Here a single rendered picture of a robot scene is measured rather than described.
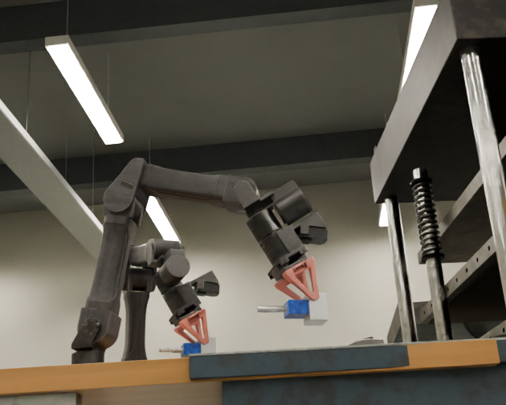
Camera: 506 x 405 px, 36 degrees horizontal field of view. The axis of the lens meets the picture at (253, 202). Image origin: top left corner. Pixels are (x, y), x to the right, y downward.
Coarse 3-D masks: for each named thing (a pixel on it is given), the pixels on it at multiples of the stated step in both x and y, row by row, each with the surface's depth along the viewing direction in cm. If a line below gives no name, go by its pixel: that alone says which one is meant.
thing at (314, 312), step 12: (288, 300) 150; (300, 300) 151; (324, 300) 151; (264, 312) 151; (276, 312) 151; (288, 312) 150; (300, 312) 150; (312, 312) 150; (324, 312) 150; (312, 324) 153
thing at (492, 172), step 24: (480, 72) 229; (480, 96) 226; (480, 120) 224; (480, 144) 222; (480, 168) 222; (504, 192) 216; (504, 216) 213; (504, 240) 210; (504, 264) 209; (408, 288) 325; (504, 288) 208; (408, 312) 321; (408, 336) 318
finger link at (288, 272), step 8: (312, 256) 152; (288, 264) 153; (296, 264) 150; (304, 264) 151; (312, 264) 152; (272, 272) 155; (280, 272) 151; (288, 272) 150; (296, 272) 151; (312, 272) 151; (288, 280) 151; (296, 280) 150; (312, 280) 151; (304, 288) 151; (312, 288) 152; (312, 296) 151
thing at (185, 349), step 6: (198, 342) 187; (210, 342) 185; (162, 348) 184; (168, 348) 184; (174, 348) 185; (180, 348) 185; (186, 348) 184; (192, 348) 184; (198, 348) 185; (204, 348) 185; (210, 348) 185; (186, 354) 183
